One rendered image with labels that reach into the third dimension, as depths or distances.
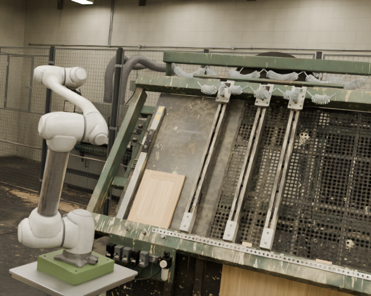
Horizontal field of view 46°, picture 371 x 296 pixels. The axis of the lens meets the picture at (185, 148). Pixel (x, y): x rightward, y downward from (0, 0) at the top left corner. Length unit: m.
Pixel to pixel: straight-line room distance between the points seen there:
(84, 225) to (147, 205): 0.78
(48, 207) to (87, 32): 8.59
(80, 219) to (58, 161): 0.39
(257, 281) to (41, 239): 1.42
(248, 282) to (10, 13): 10.18
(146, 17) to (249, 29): 2.39
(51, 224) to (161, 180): 1.06
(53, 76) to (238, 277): 1.73
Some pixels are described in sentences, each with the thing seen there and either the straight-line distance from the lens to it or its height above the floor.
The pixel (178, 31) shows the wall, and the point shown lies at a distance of 9.12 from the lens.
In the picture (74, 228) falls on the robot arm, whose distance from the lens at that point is 2.44.
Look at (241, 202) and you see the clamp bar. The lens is 2.89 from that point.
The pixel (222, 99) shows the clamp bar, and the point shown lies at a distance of 3.29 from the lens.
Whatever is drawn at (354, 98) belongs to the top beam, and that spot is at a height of 1.89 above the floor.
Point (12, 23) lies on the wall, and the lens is 12.19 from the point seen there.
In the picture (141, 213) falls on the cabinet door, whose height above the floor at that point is 0.95.
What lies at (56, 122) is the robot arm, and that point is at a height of 1.58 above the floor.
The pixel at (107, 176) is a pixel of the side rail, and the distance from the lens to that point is 3.32.
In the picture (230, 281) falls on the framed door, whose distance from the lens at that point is 3.11.
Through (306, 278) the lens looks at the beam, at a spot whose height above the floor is 0.81.
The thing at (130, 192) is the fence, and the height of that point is 1.07.
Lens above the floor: 1.70
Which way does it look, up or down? 5 degrees down
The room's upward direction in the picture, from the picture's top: 6 degrees clockwise
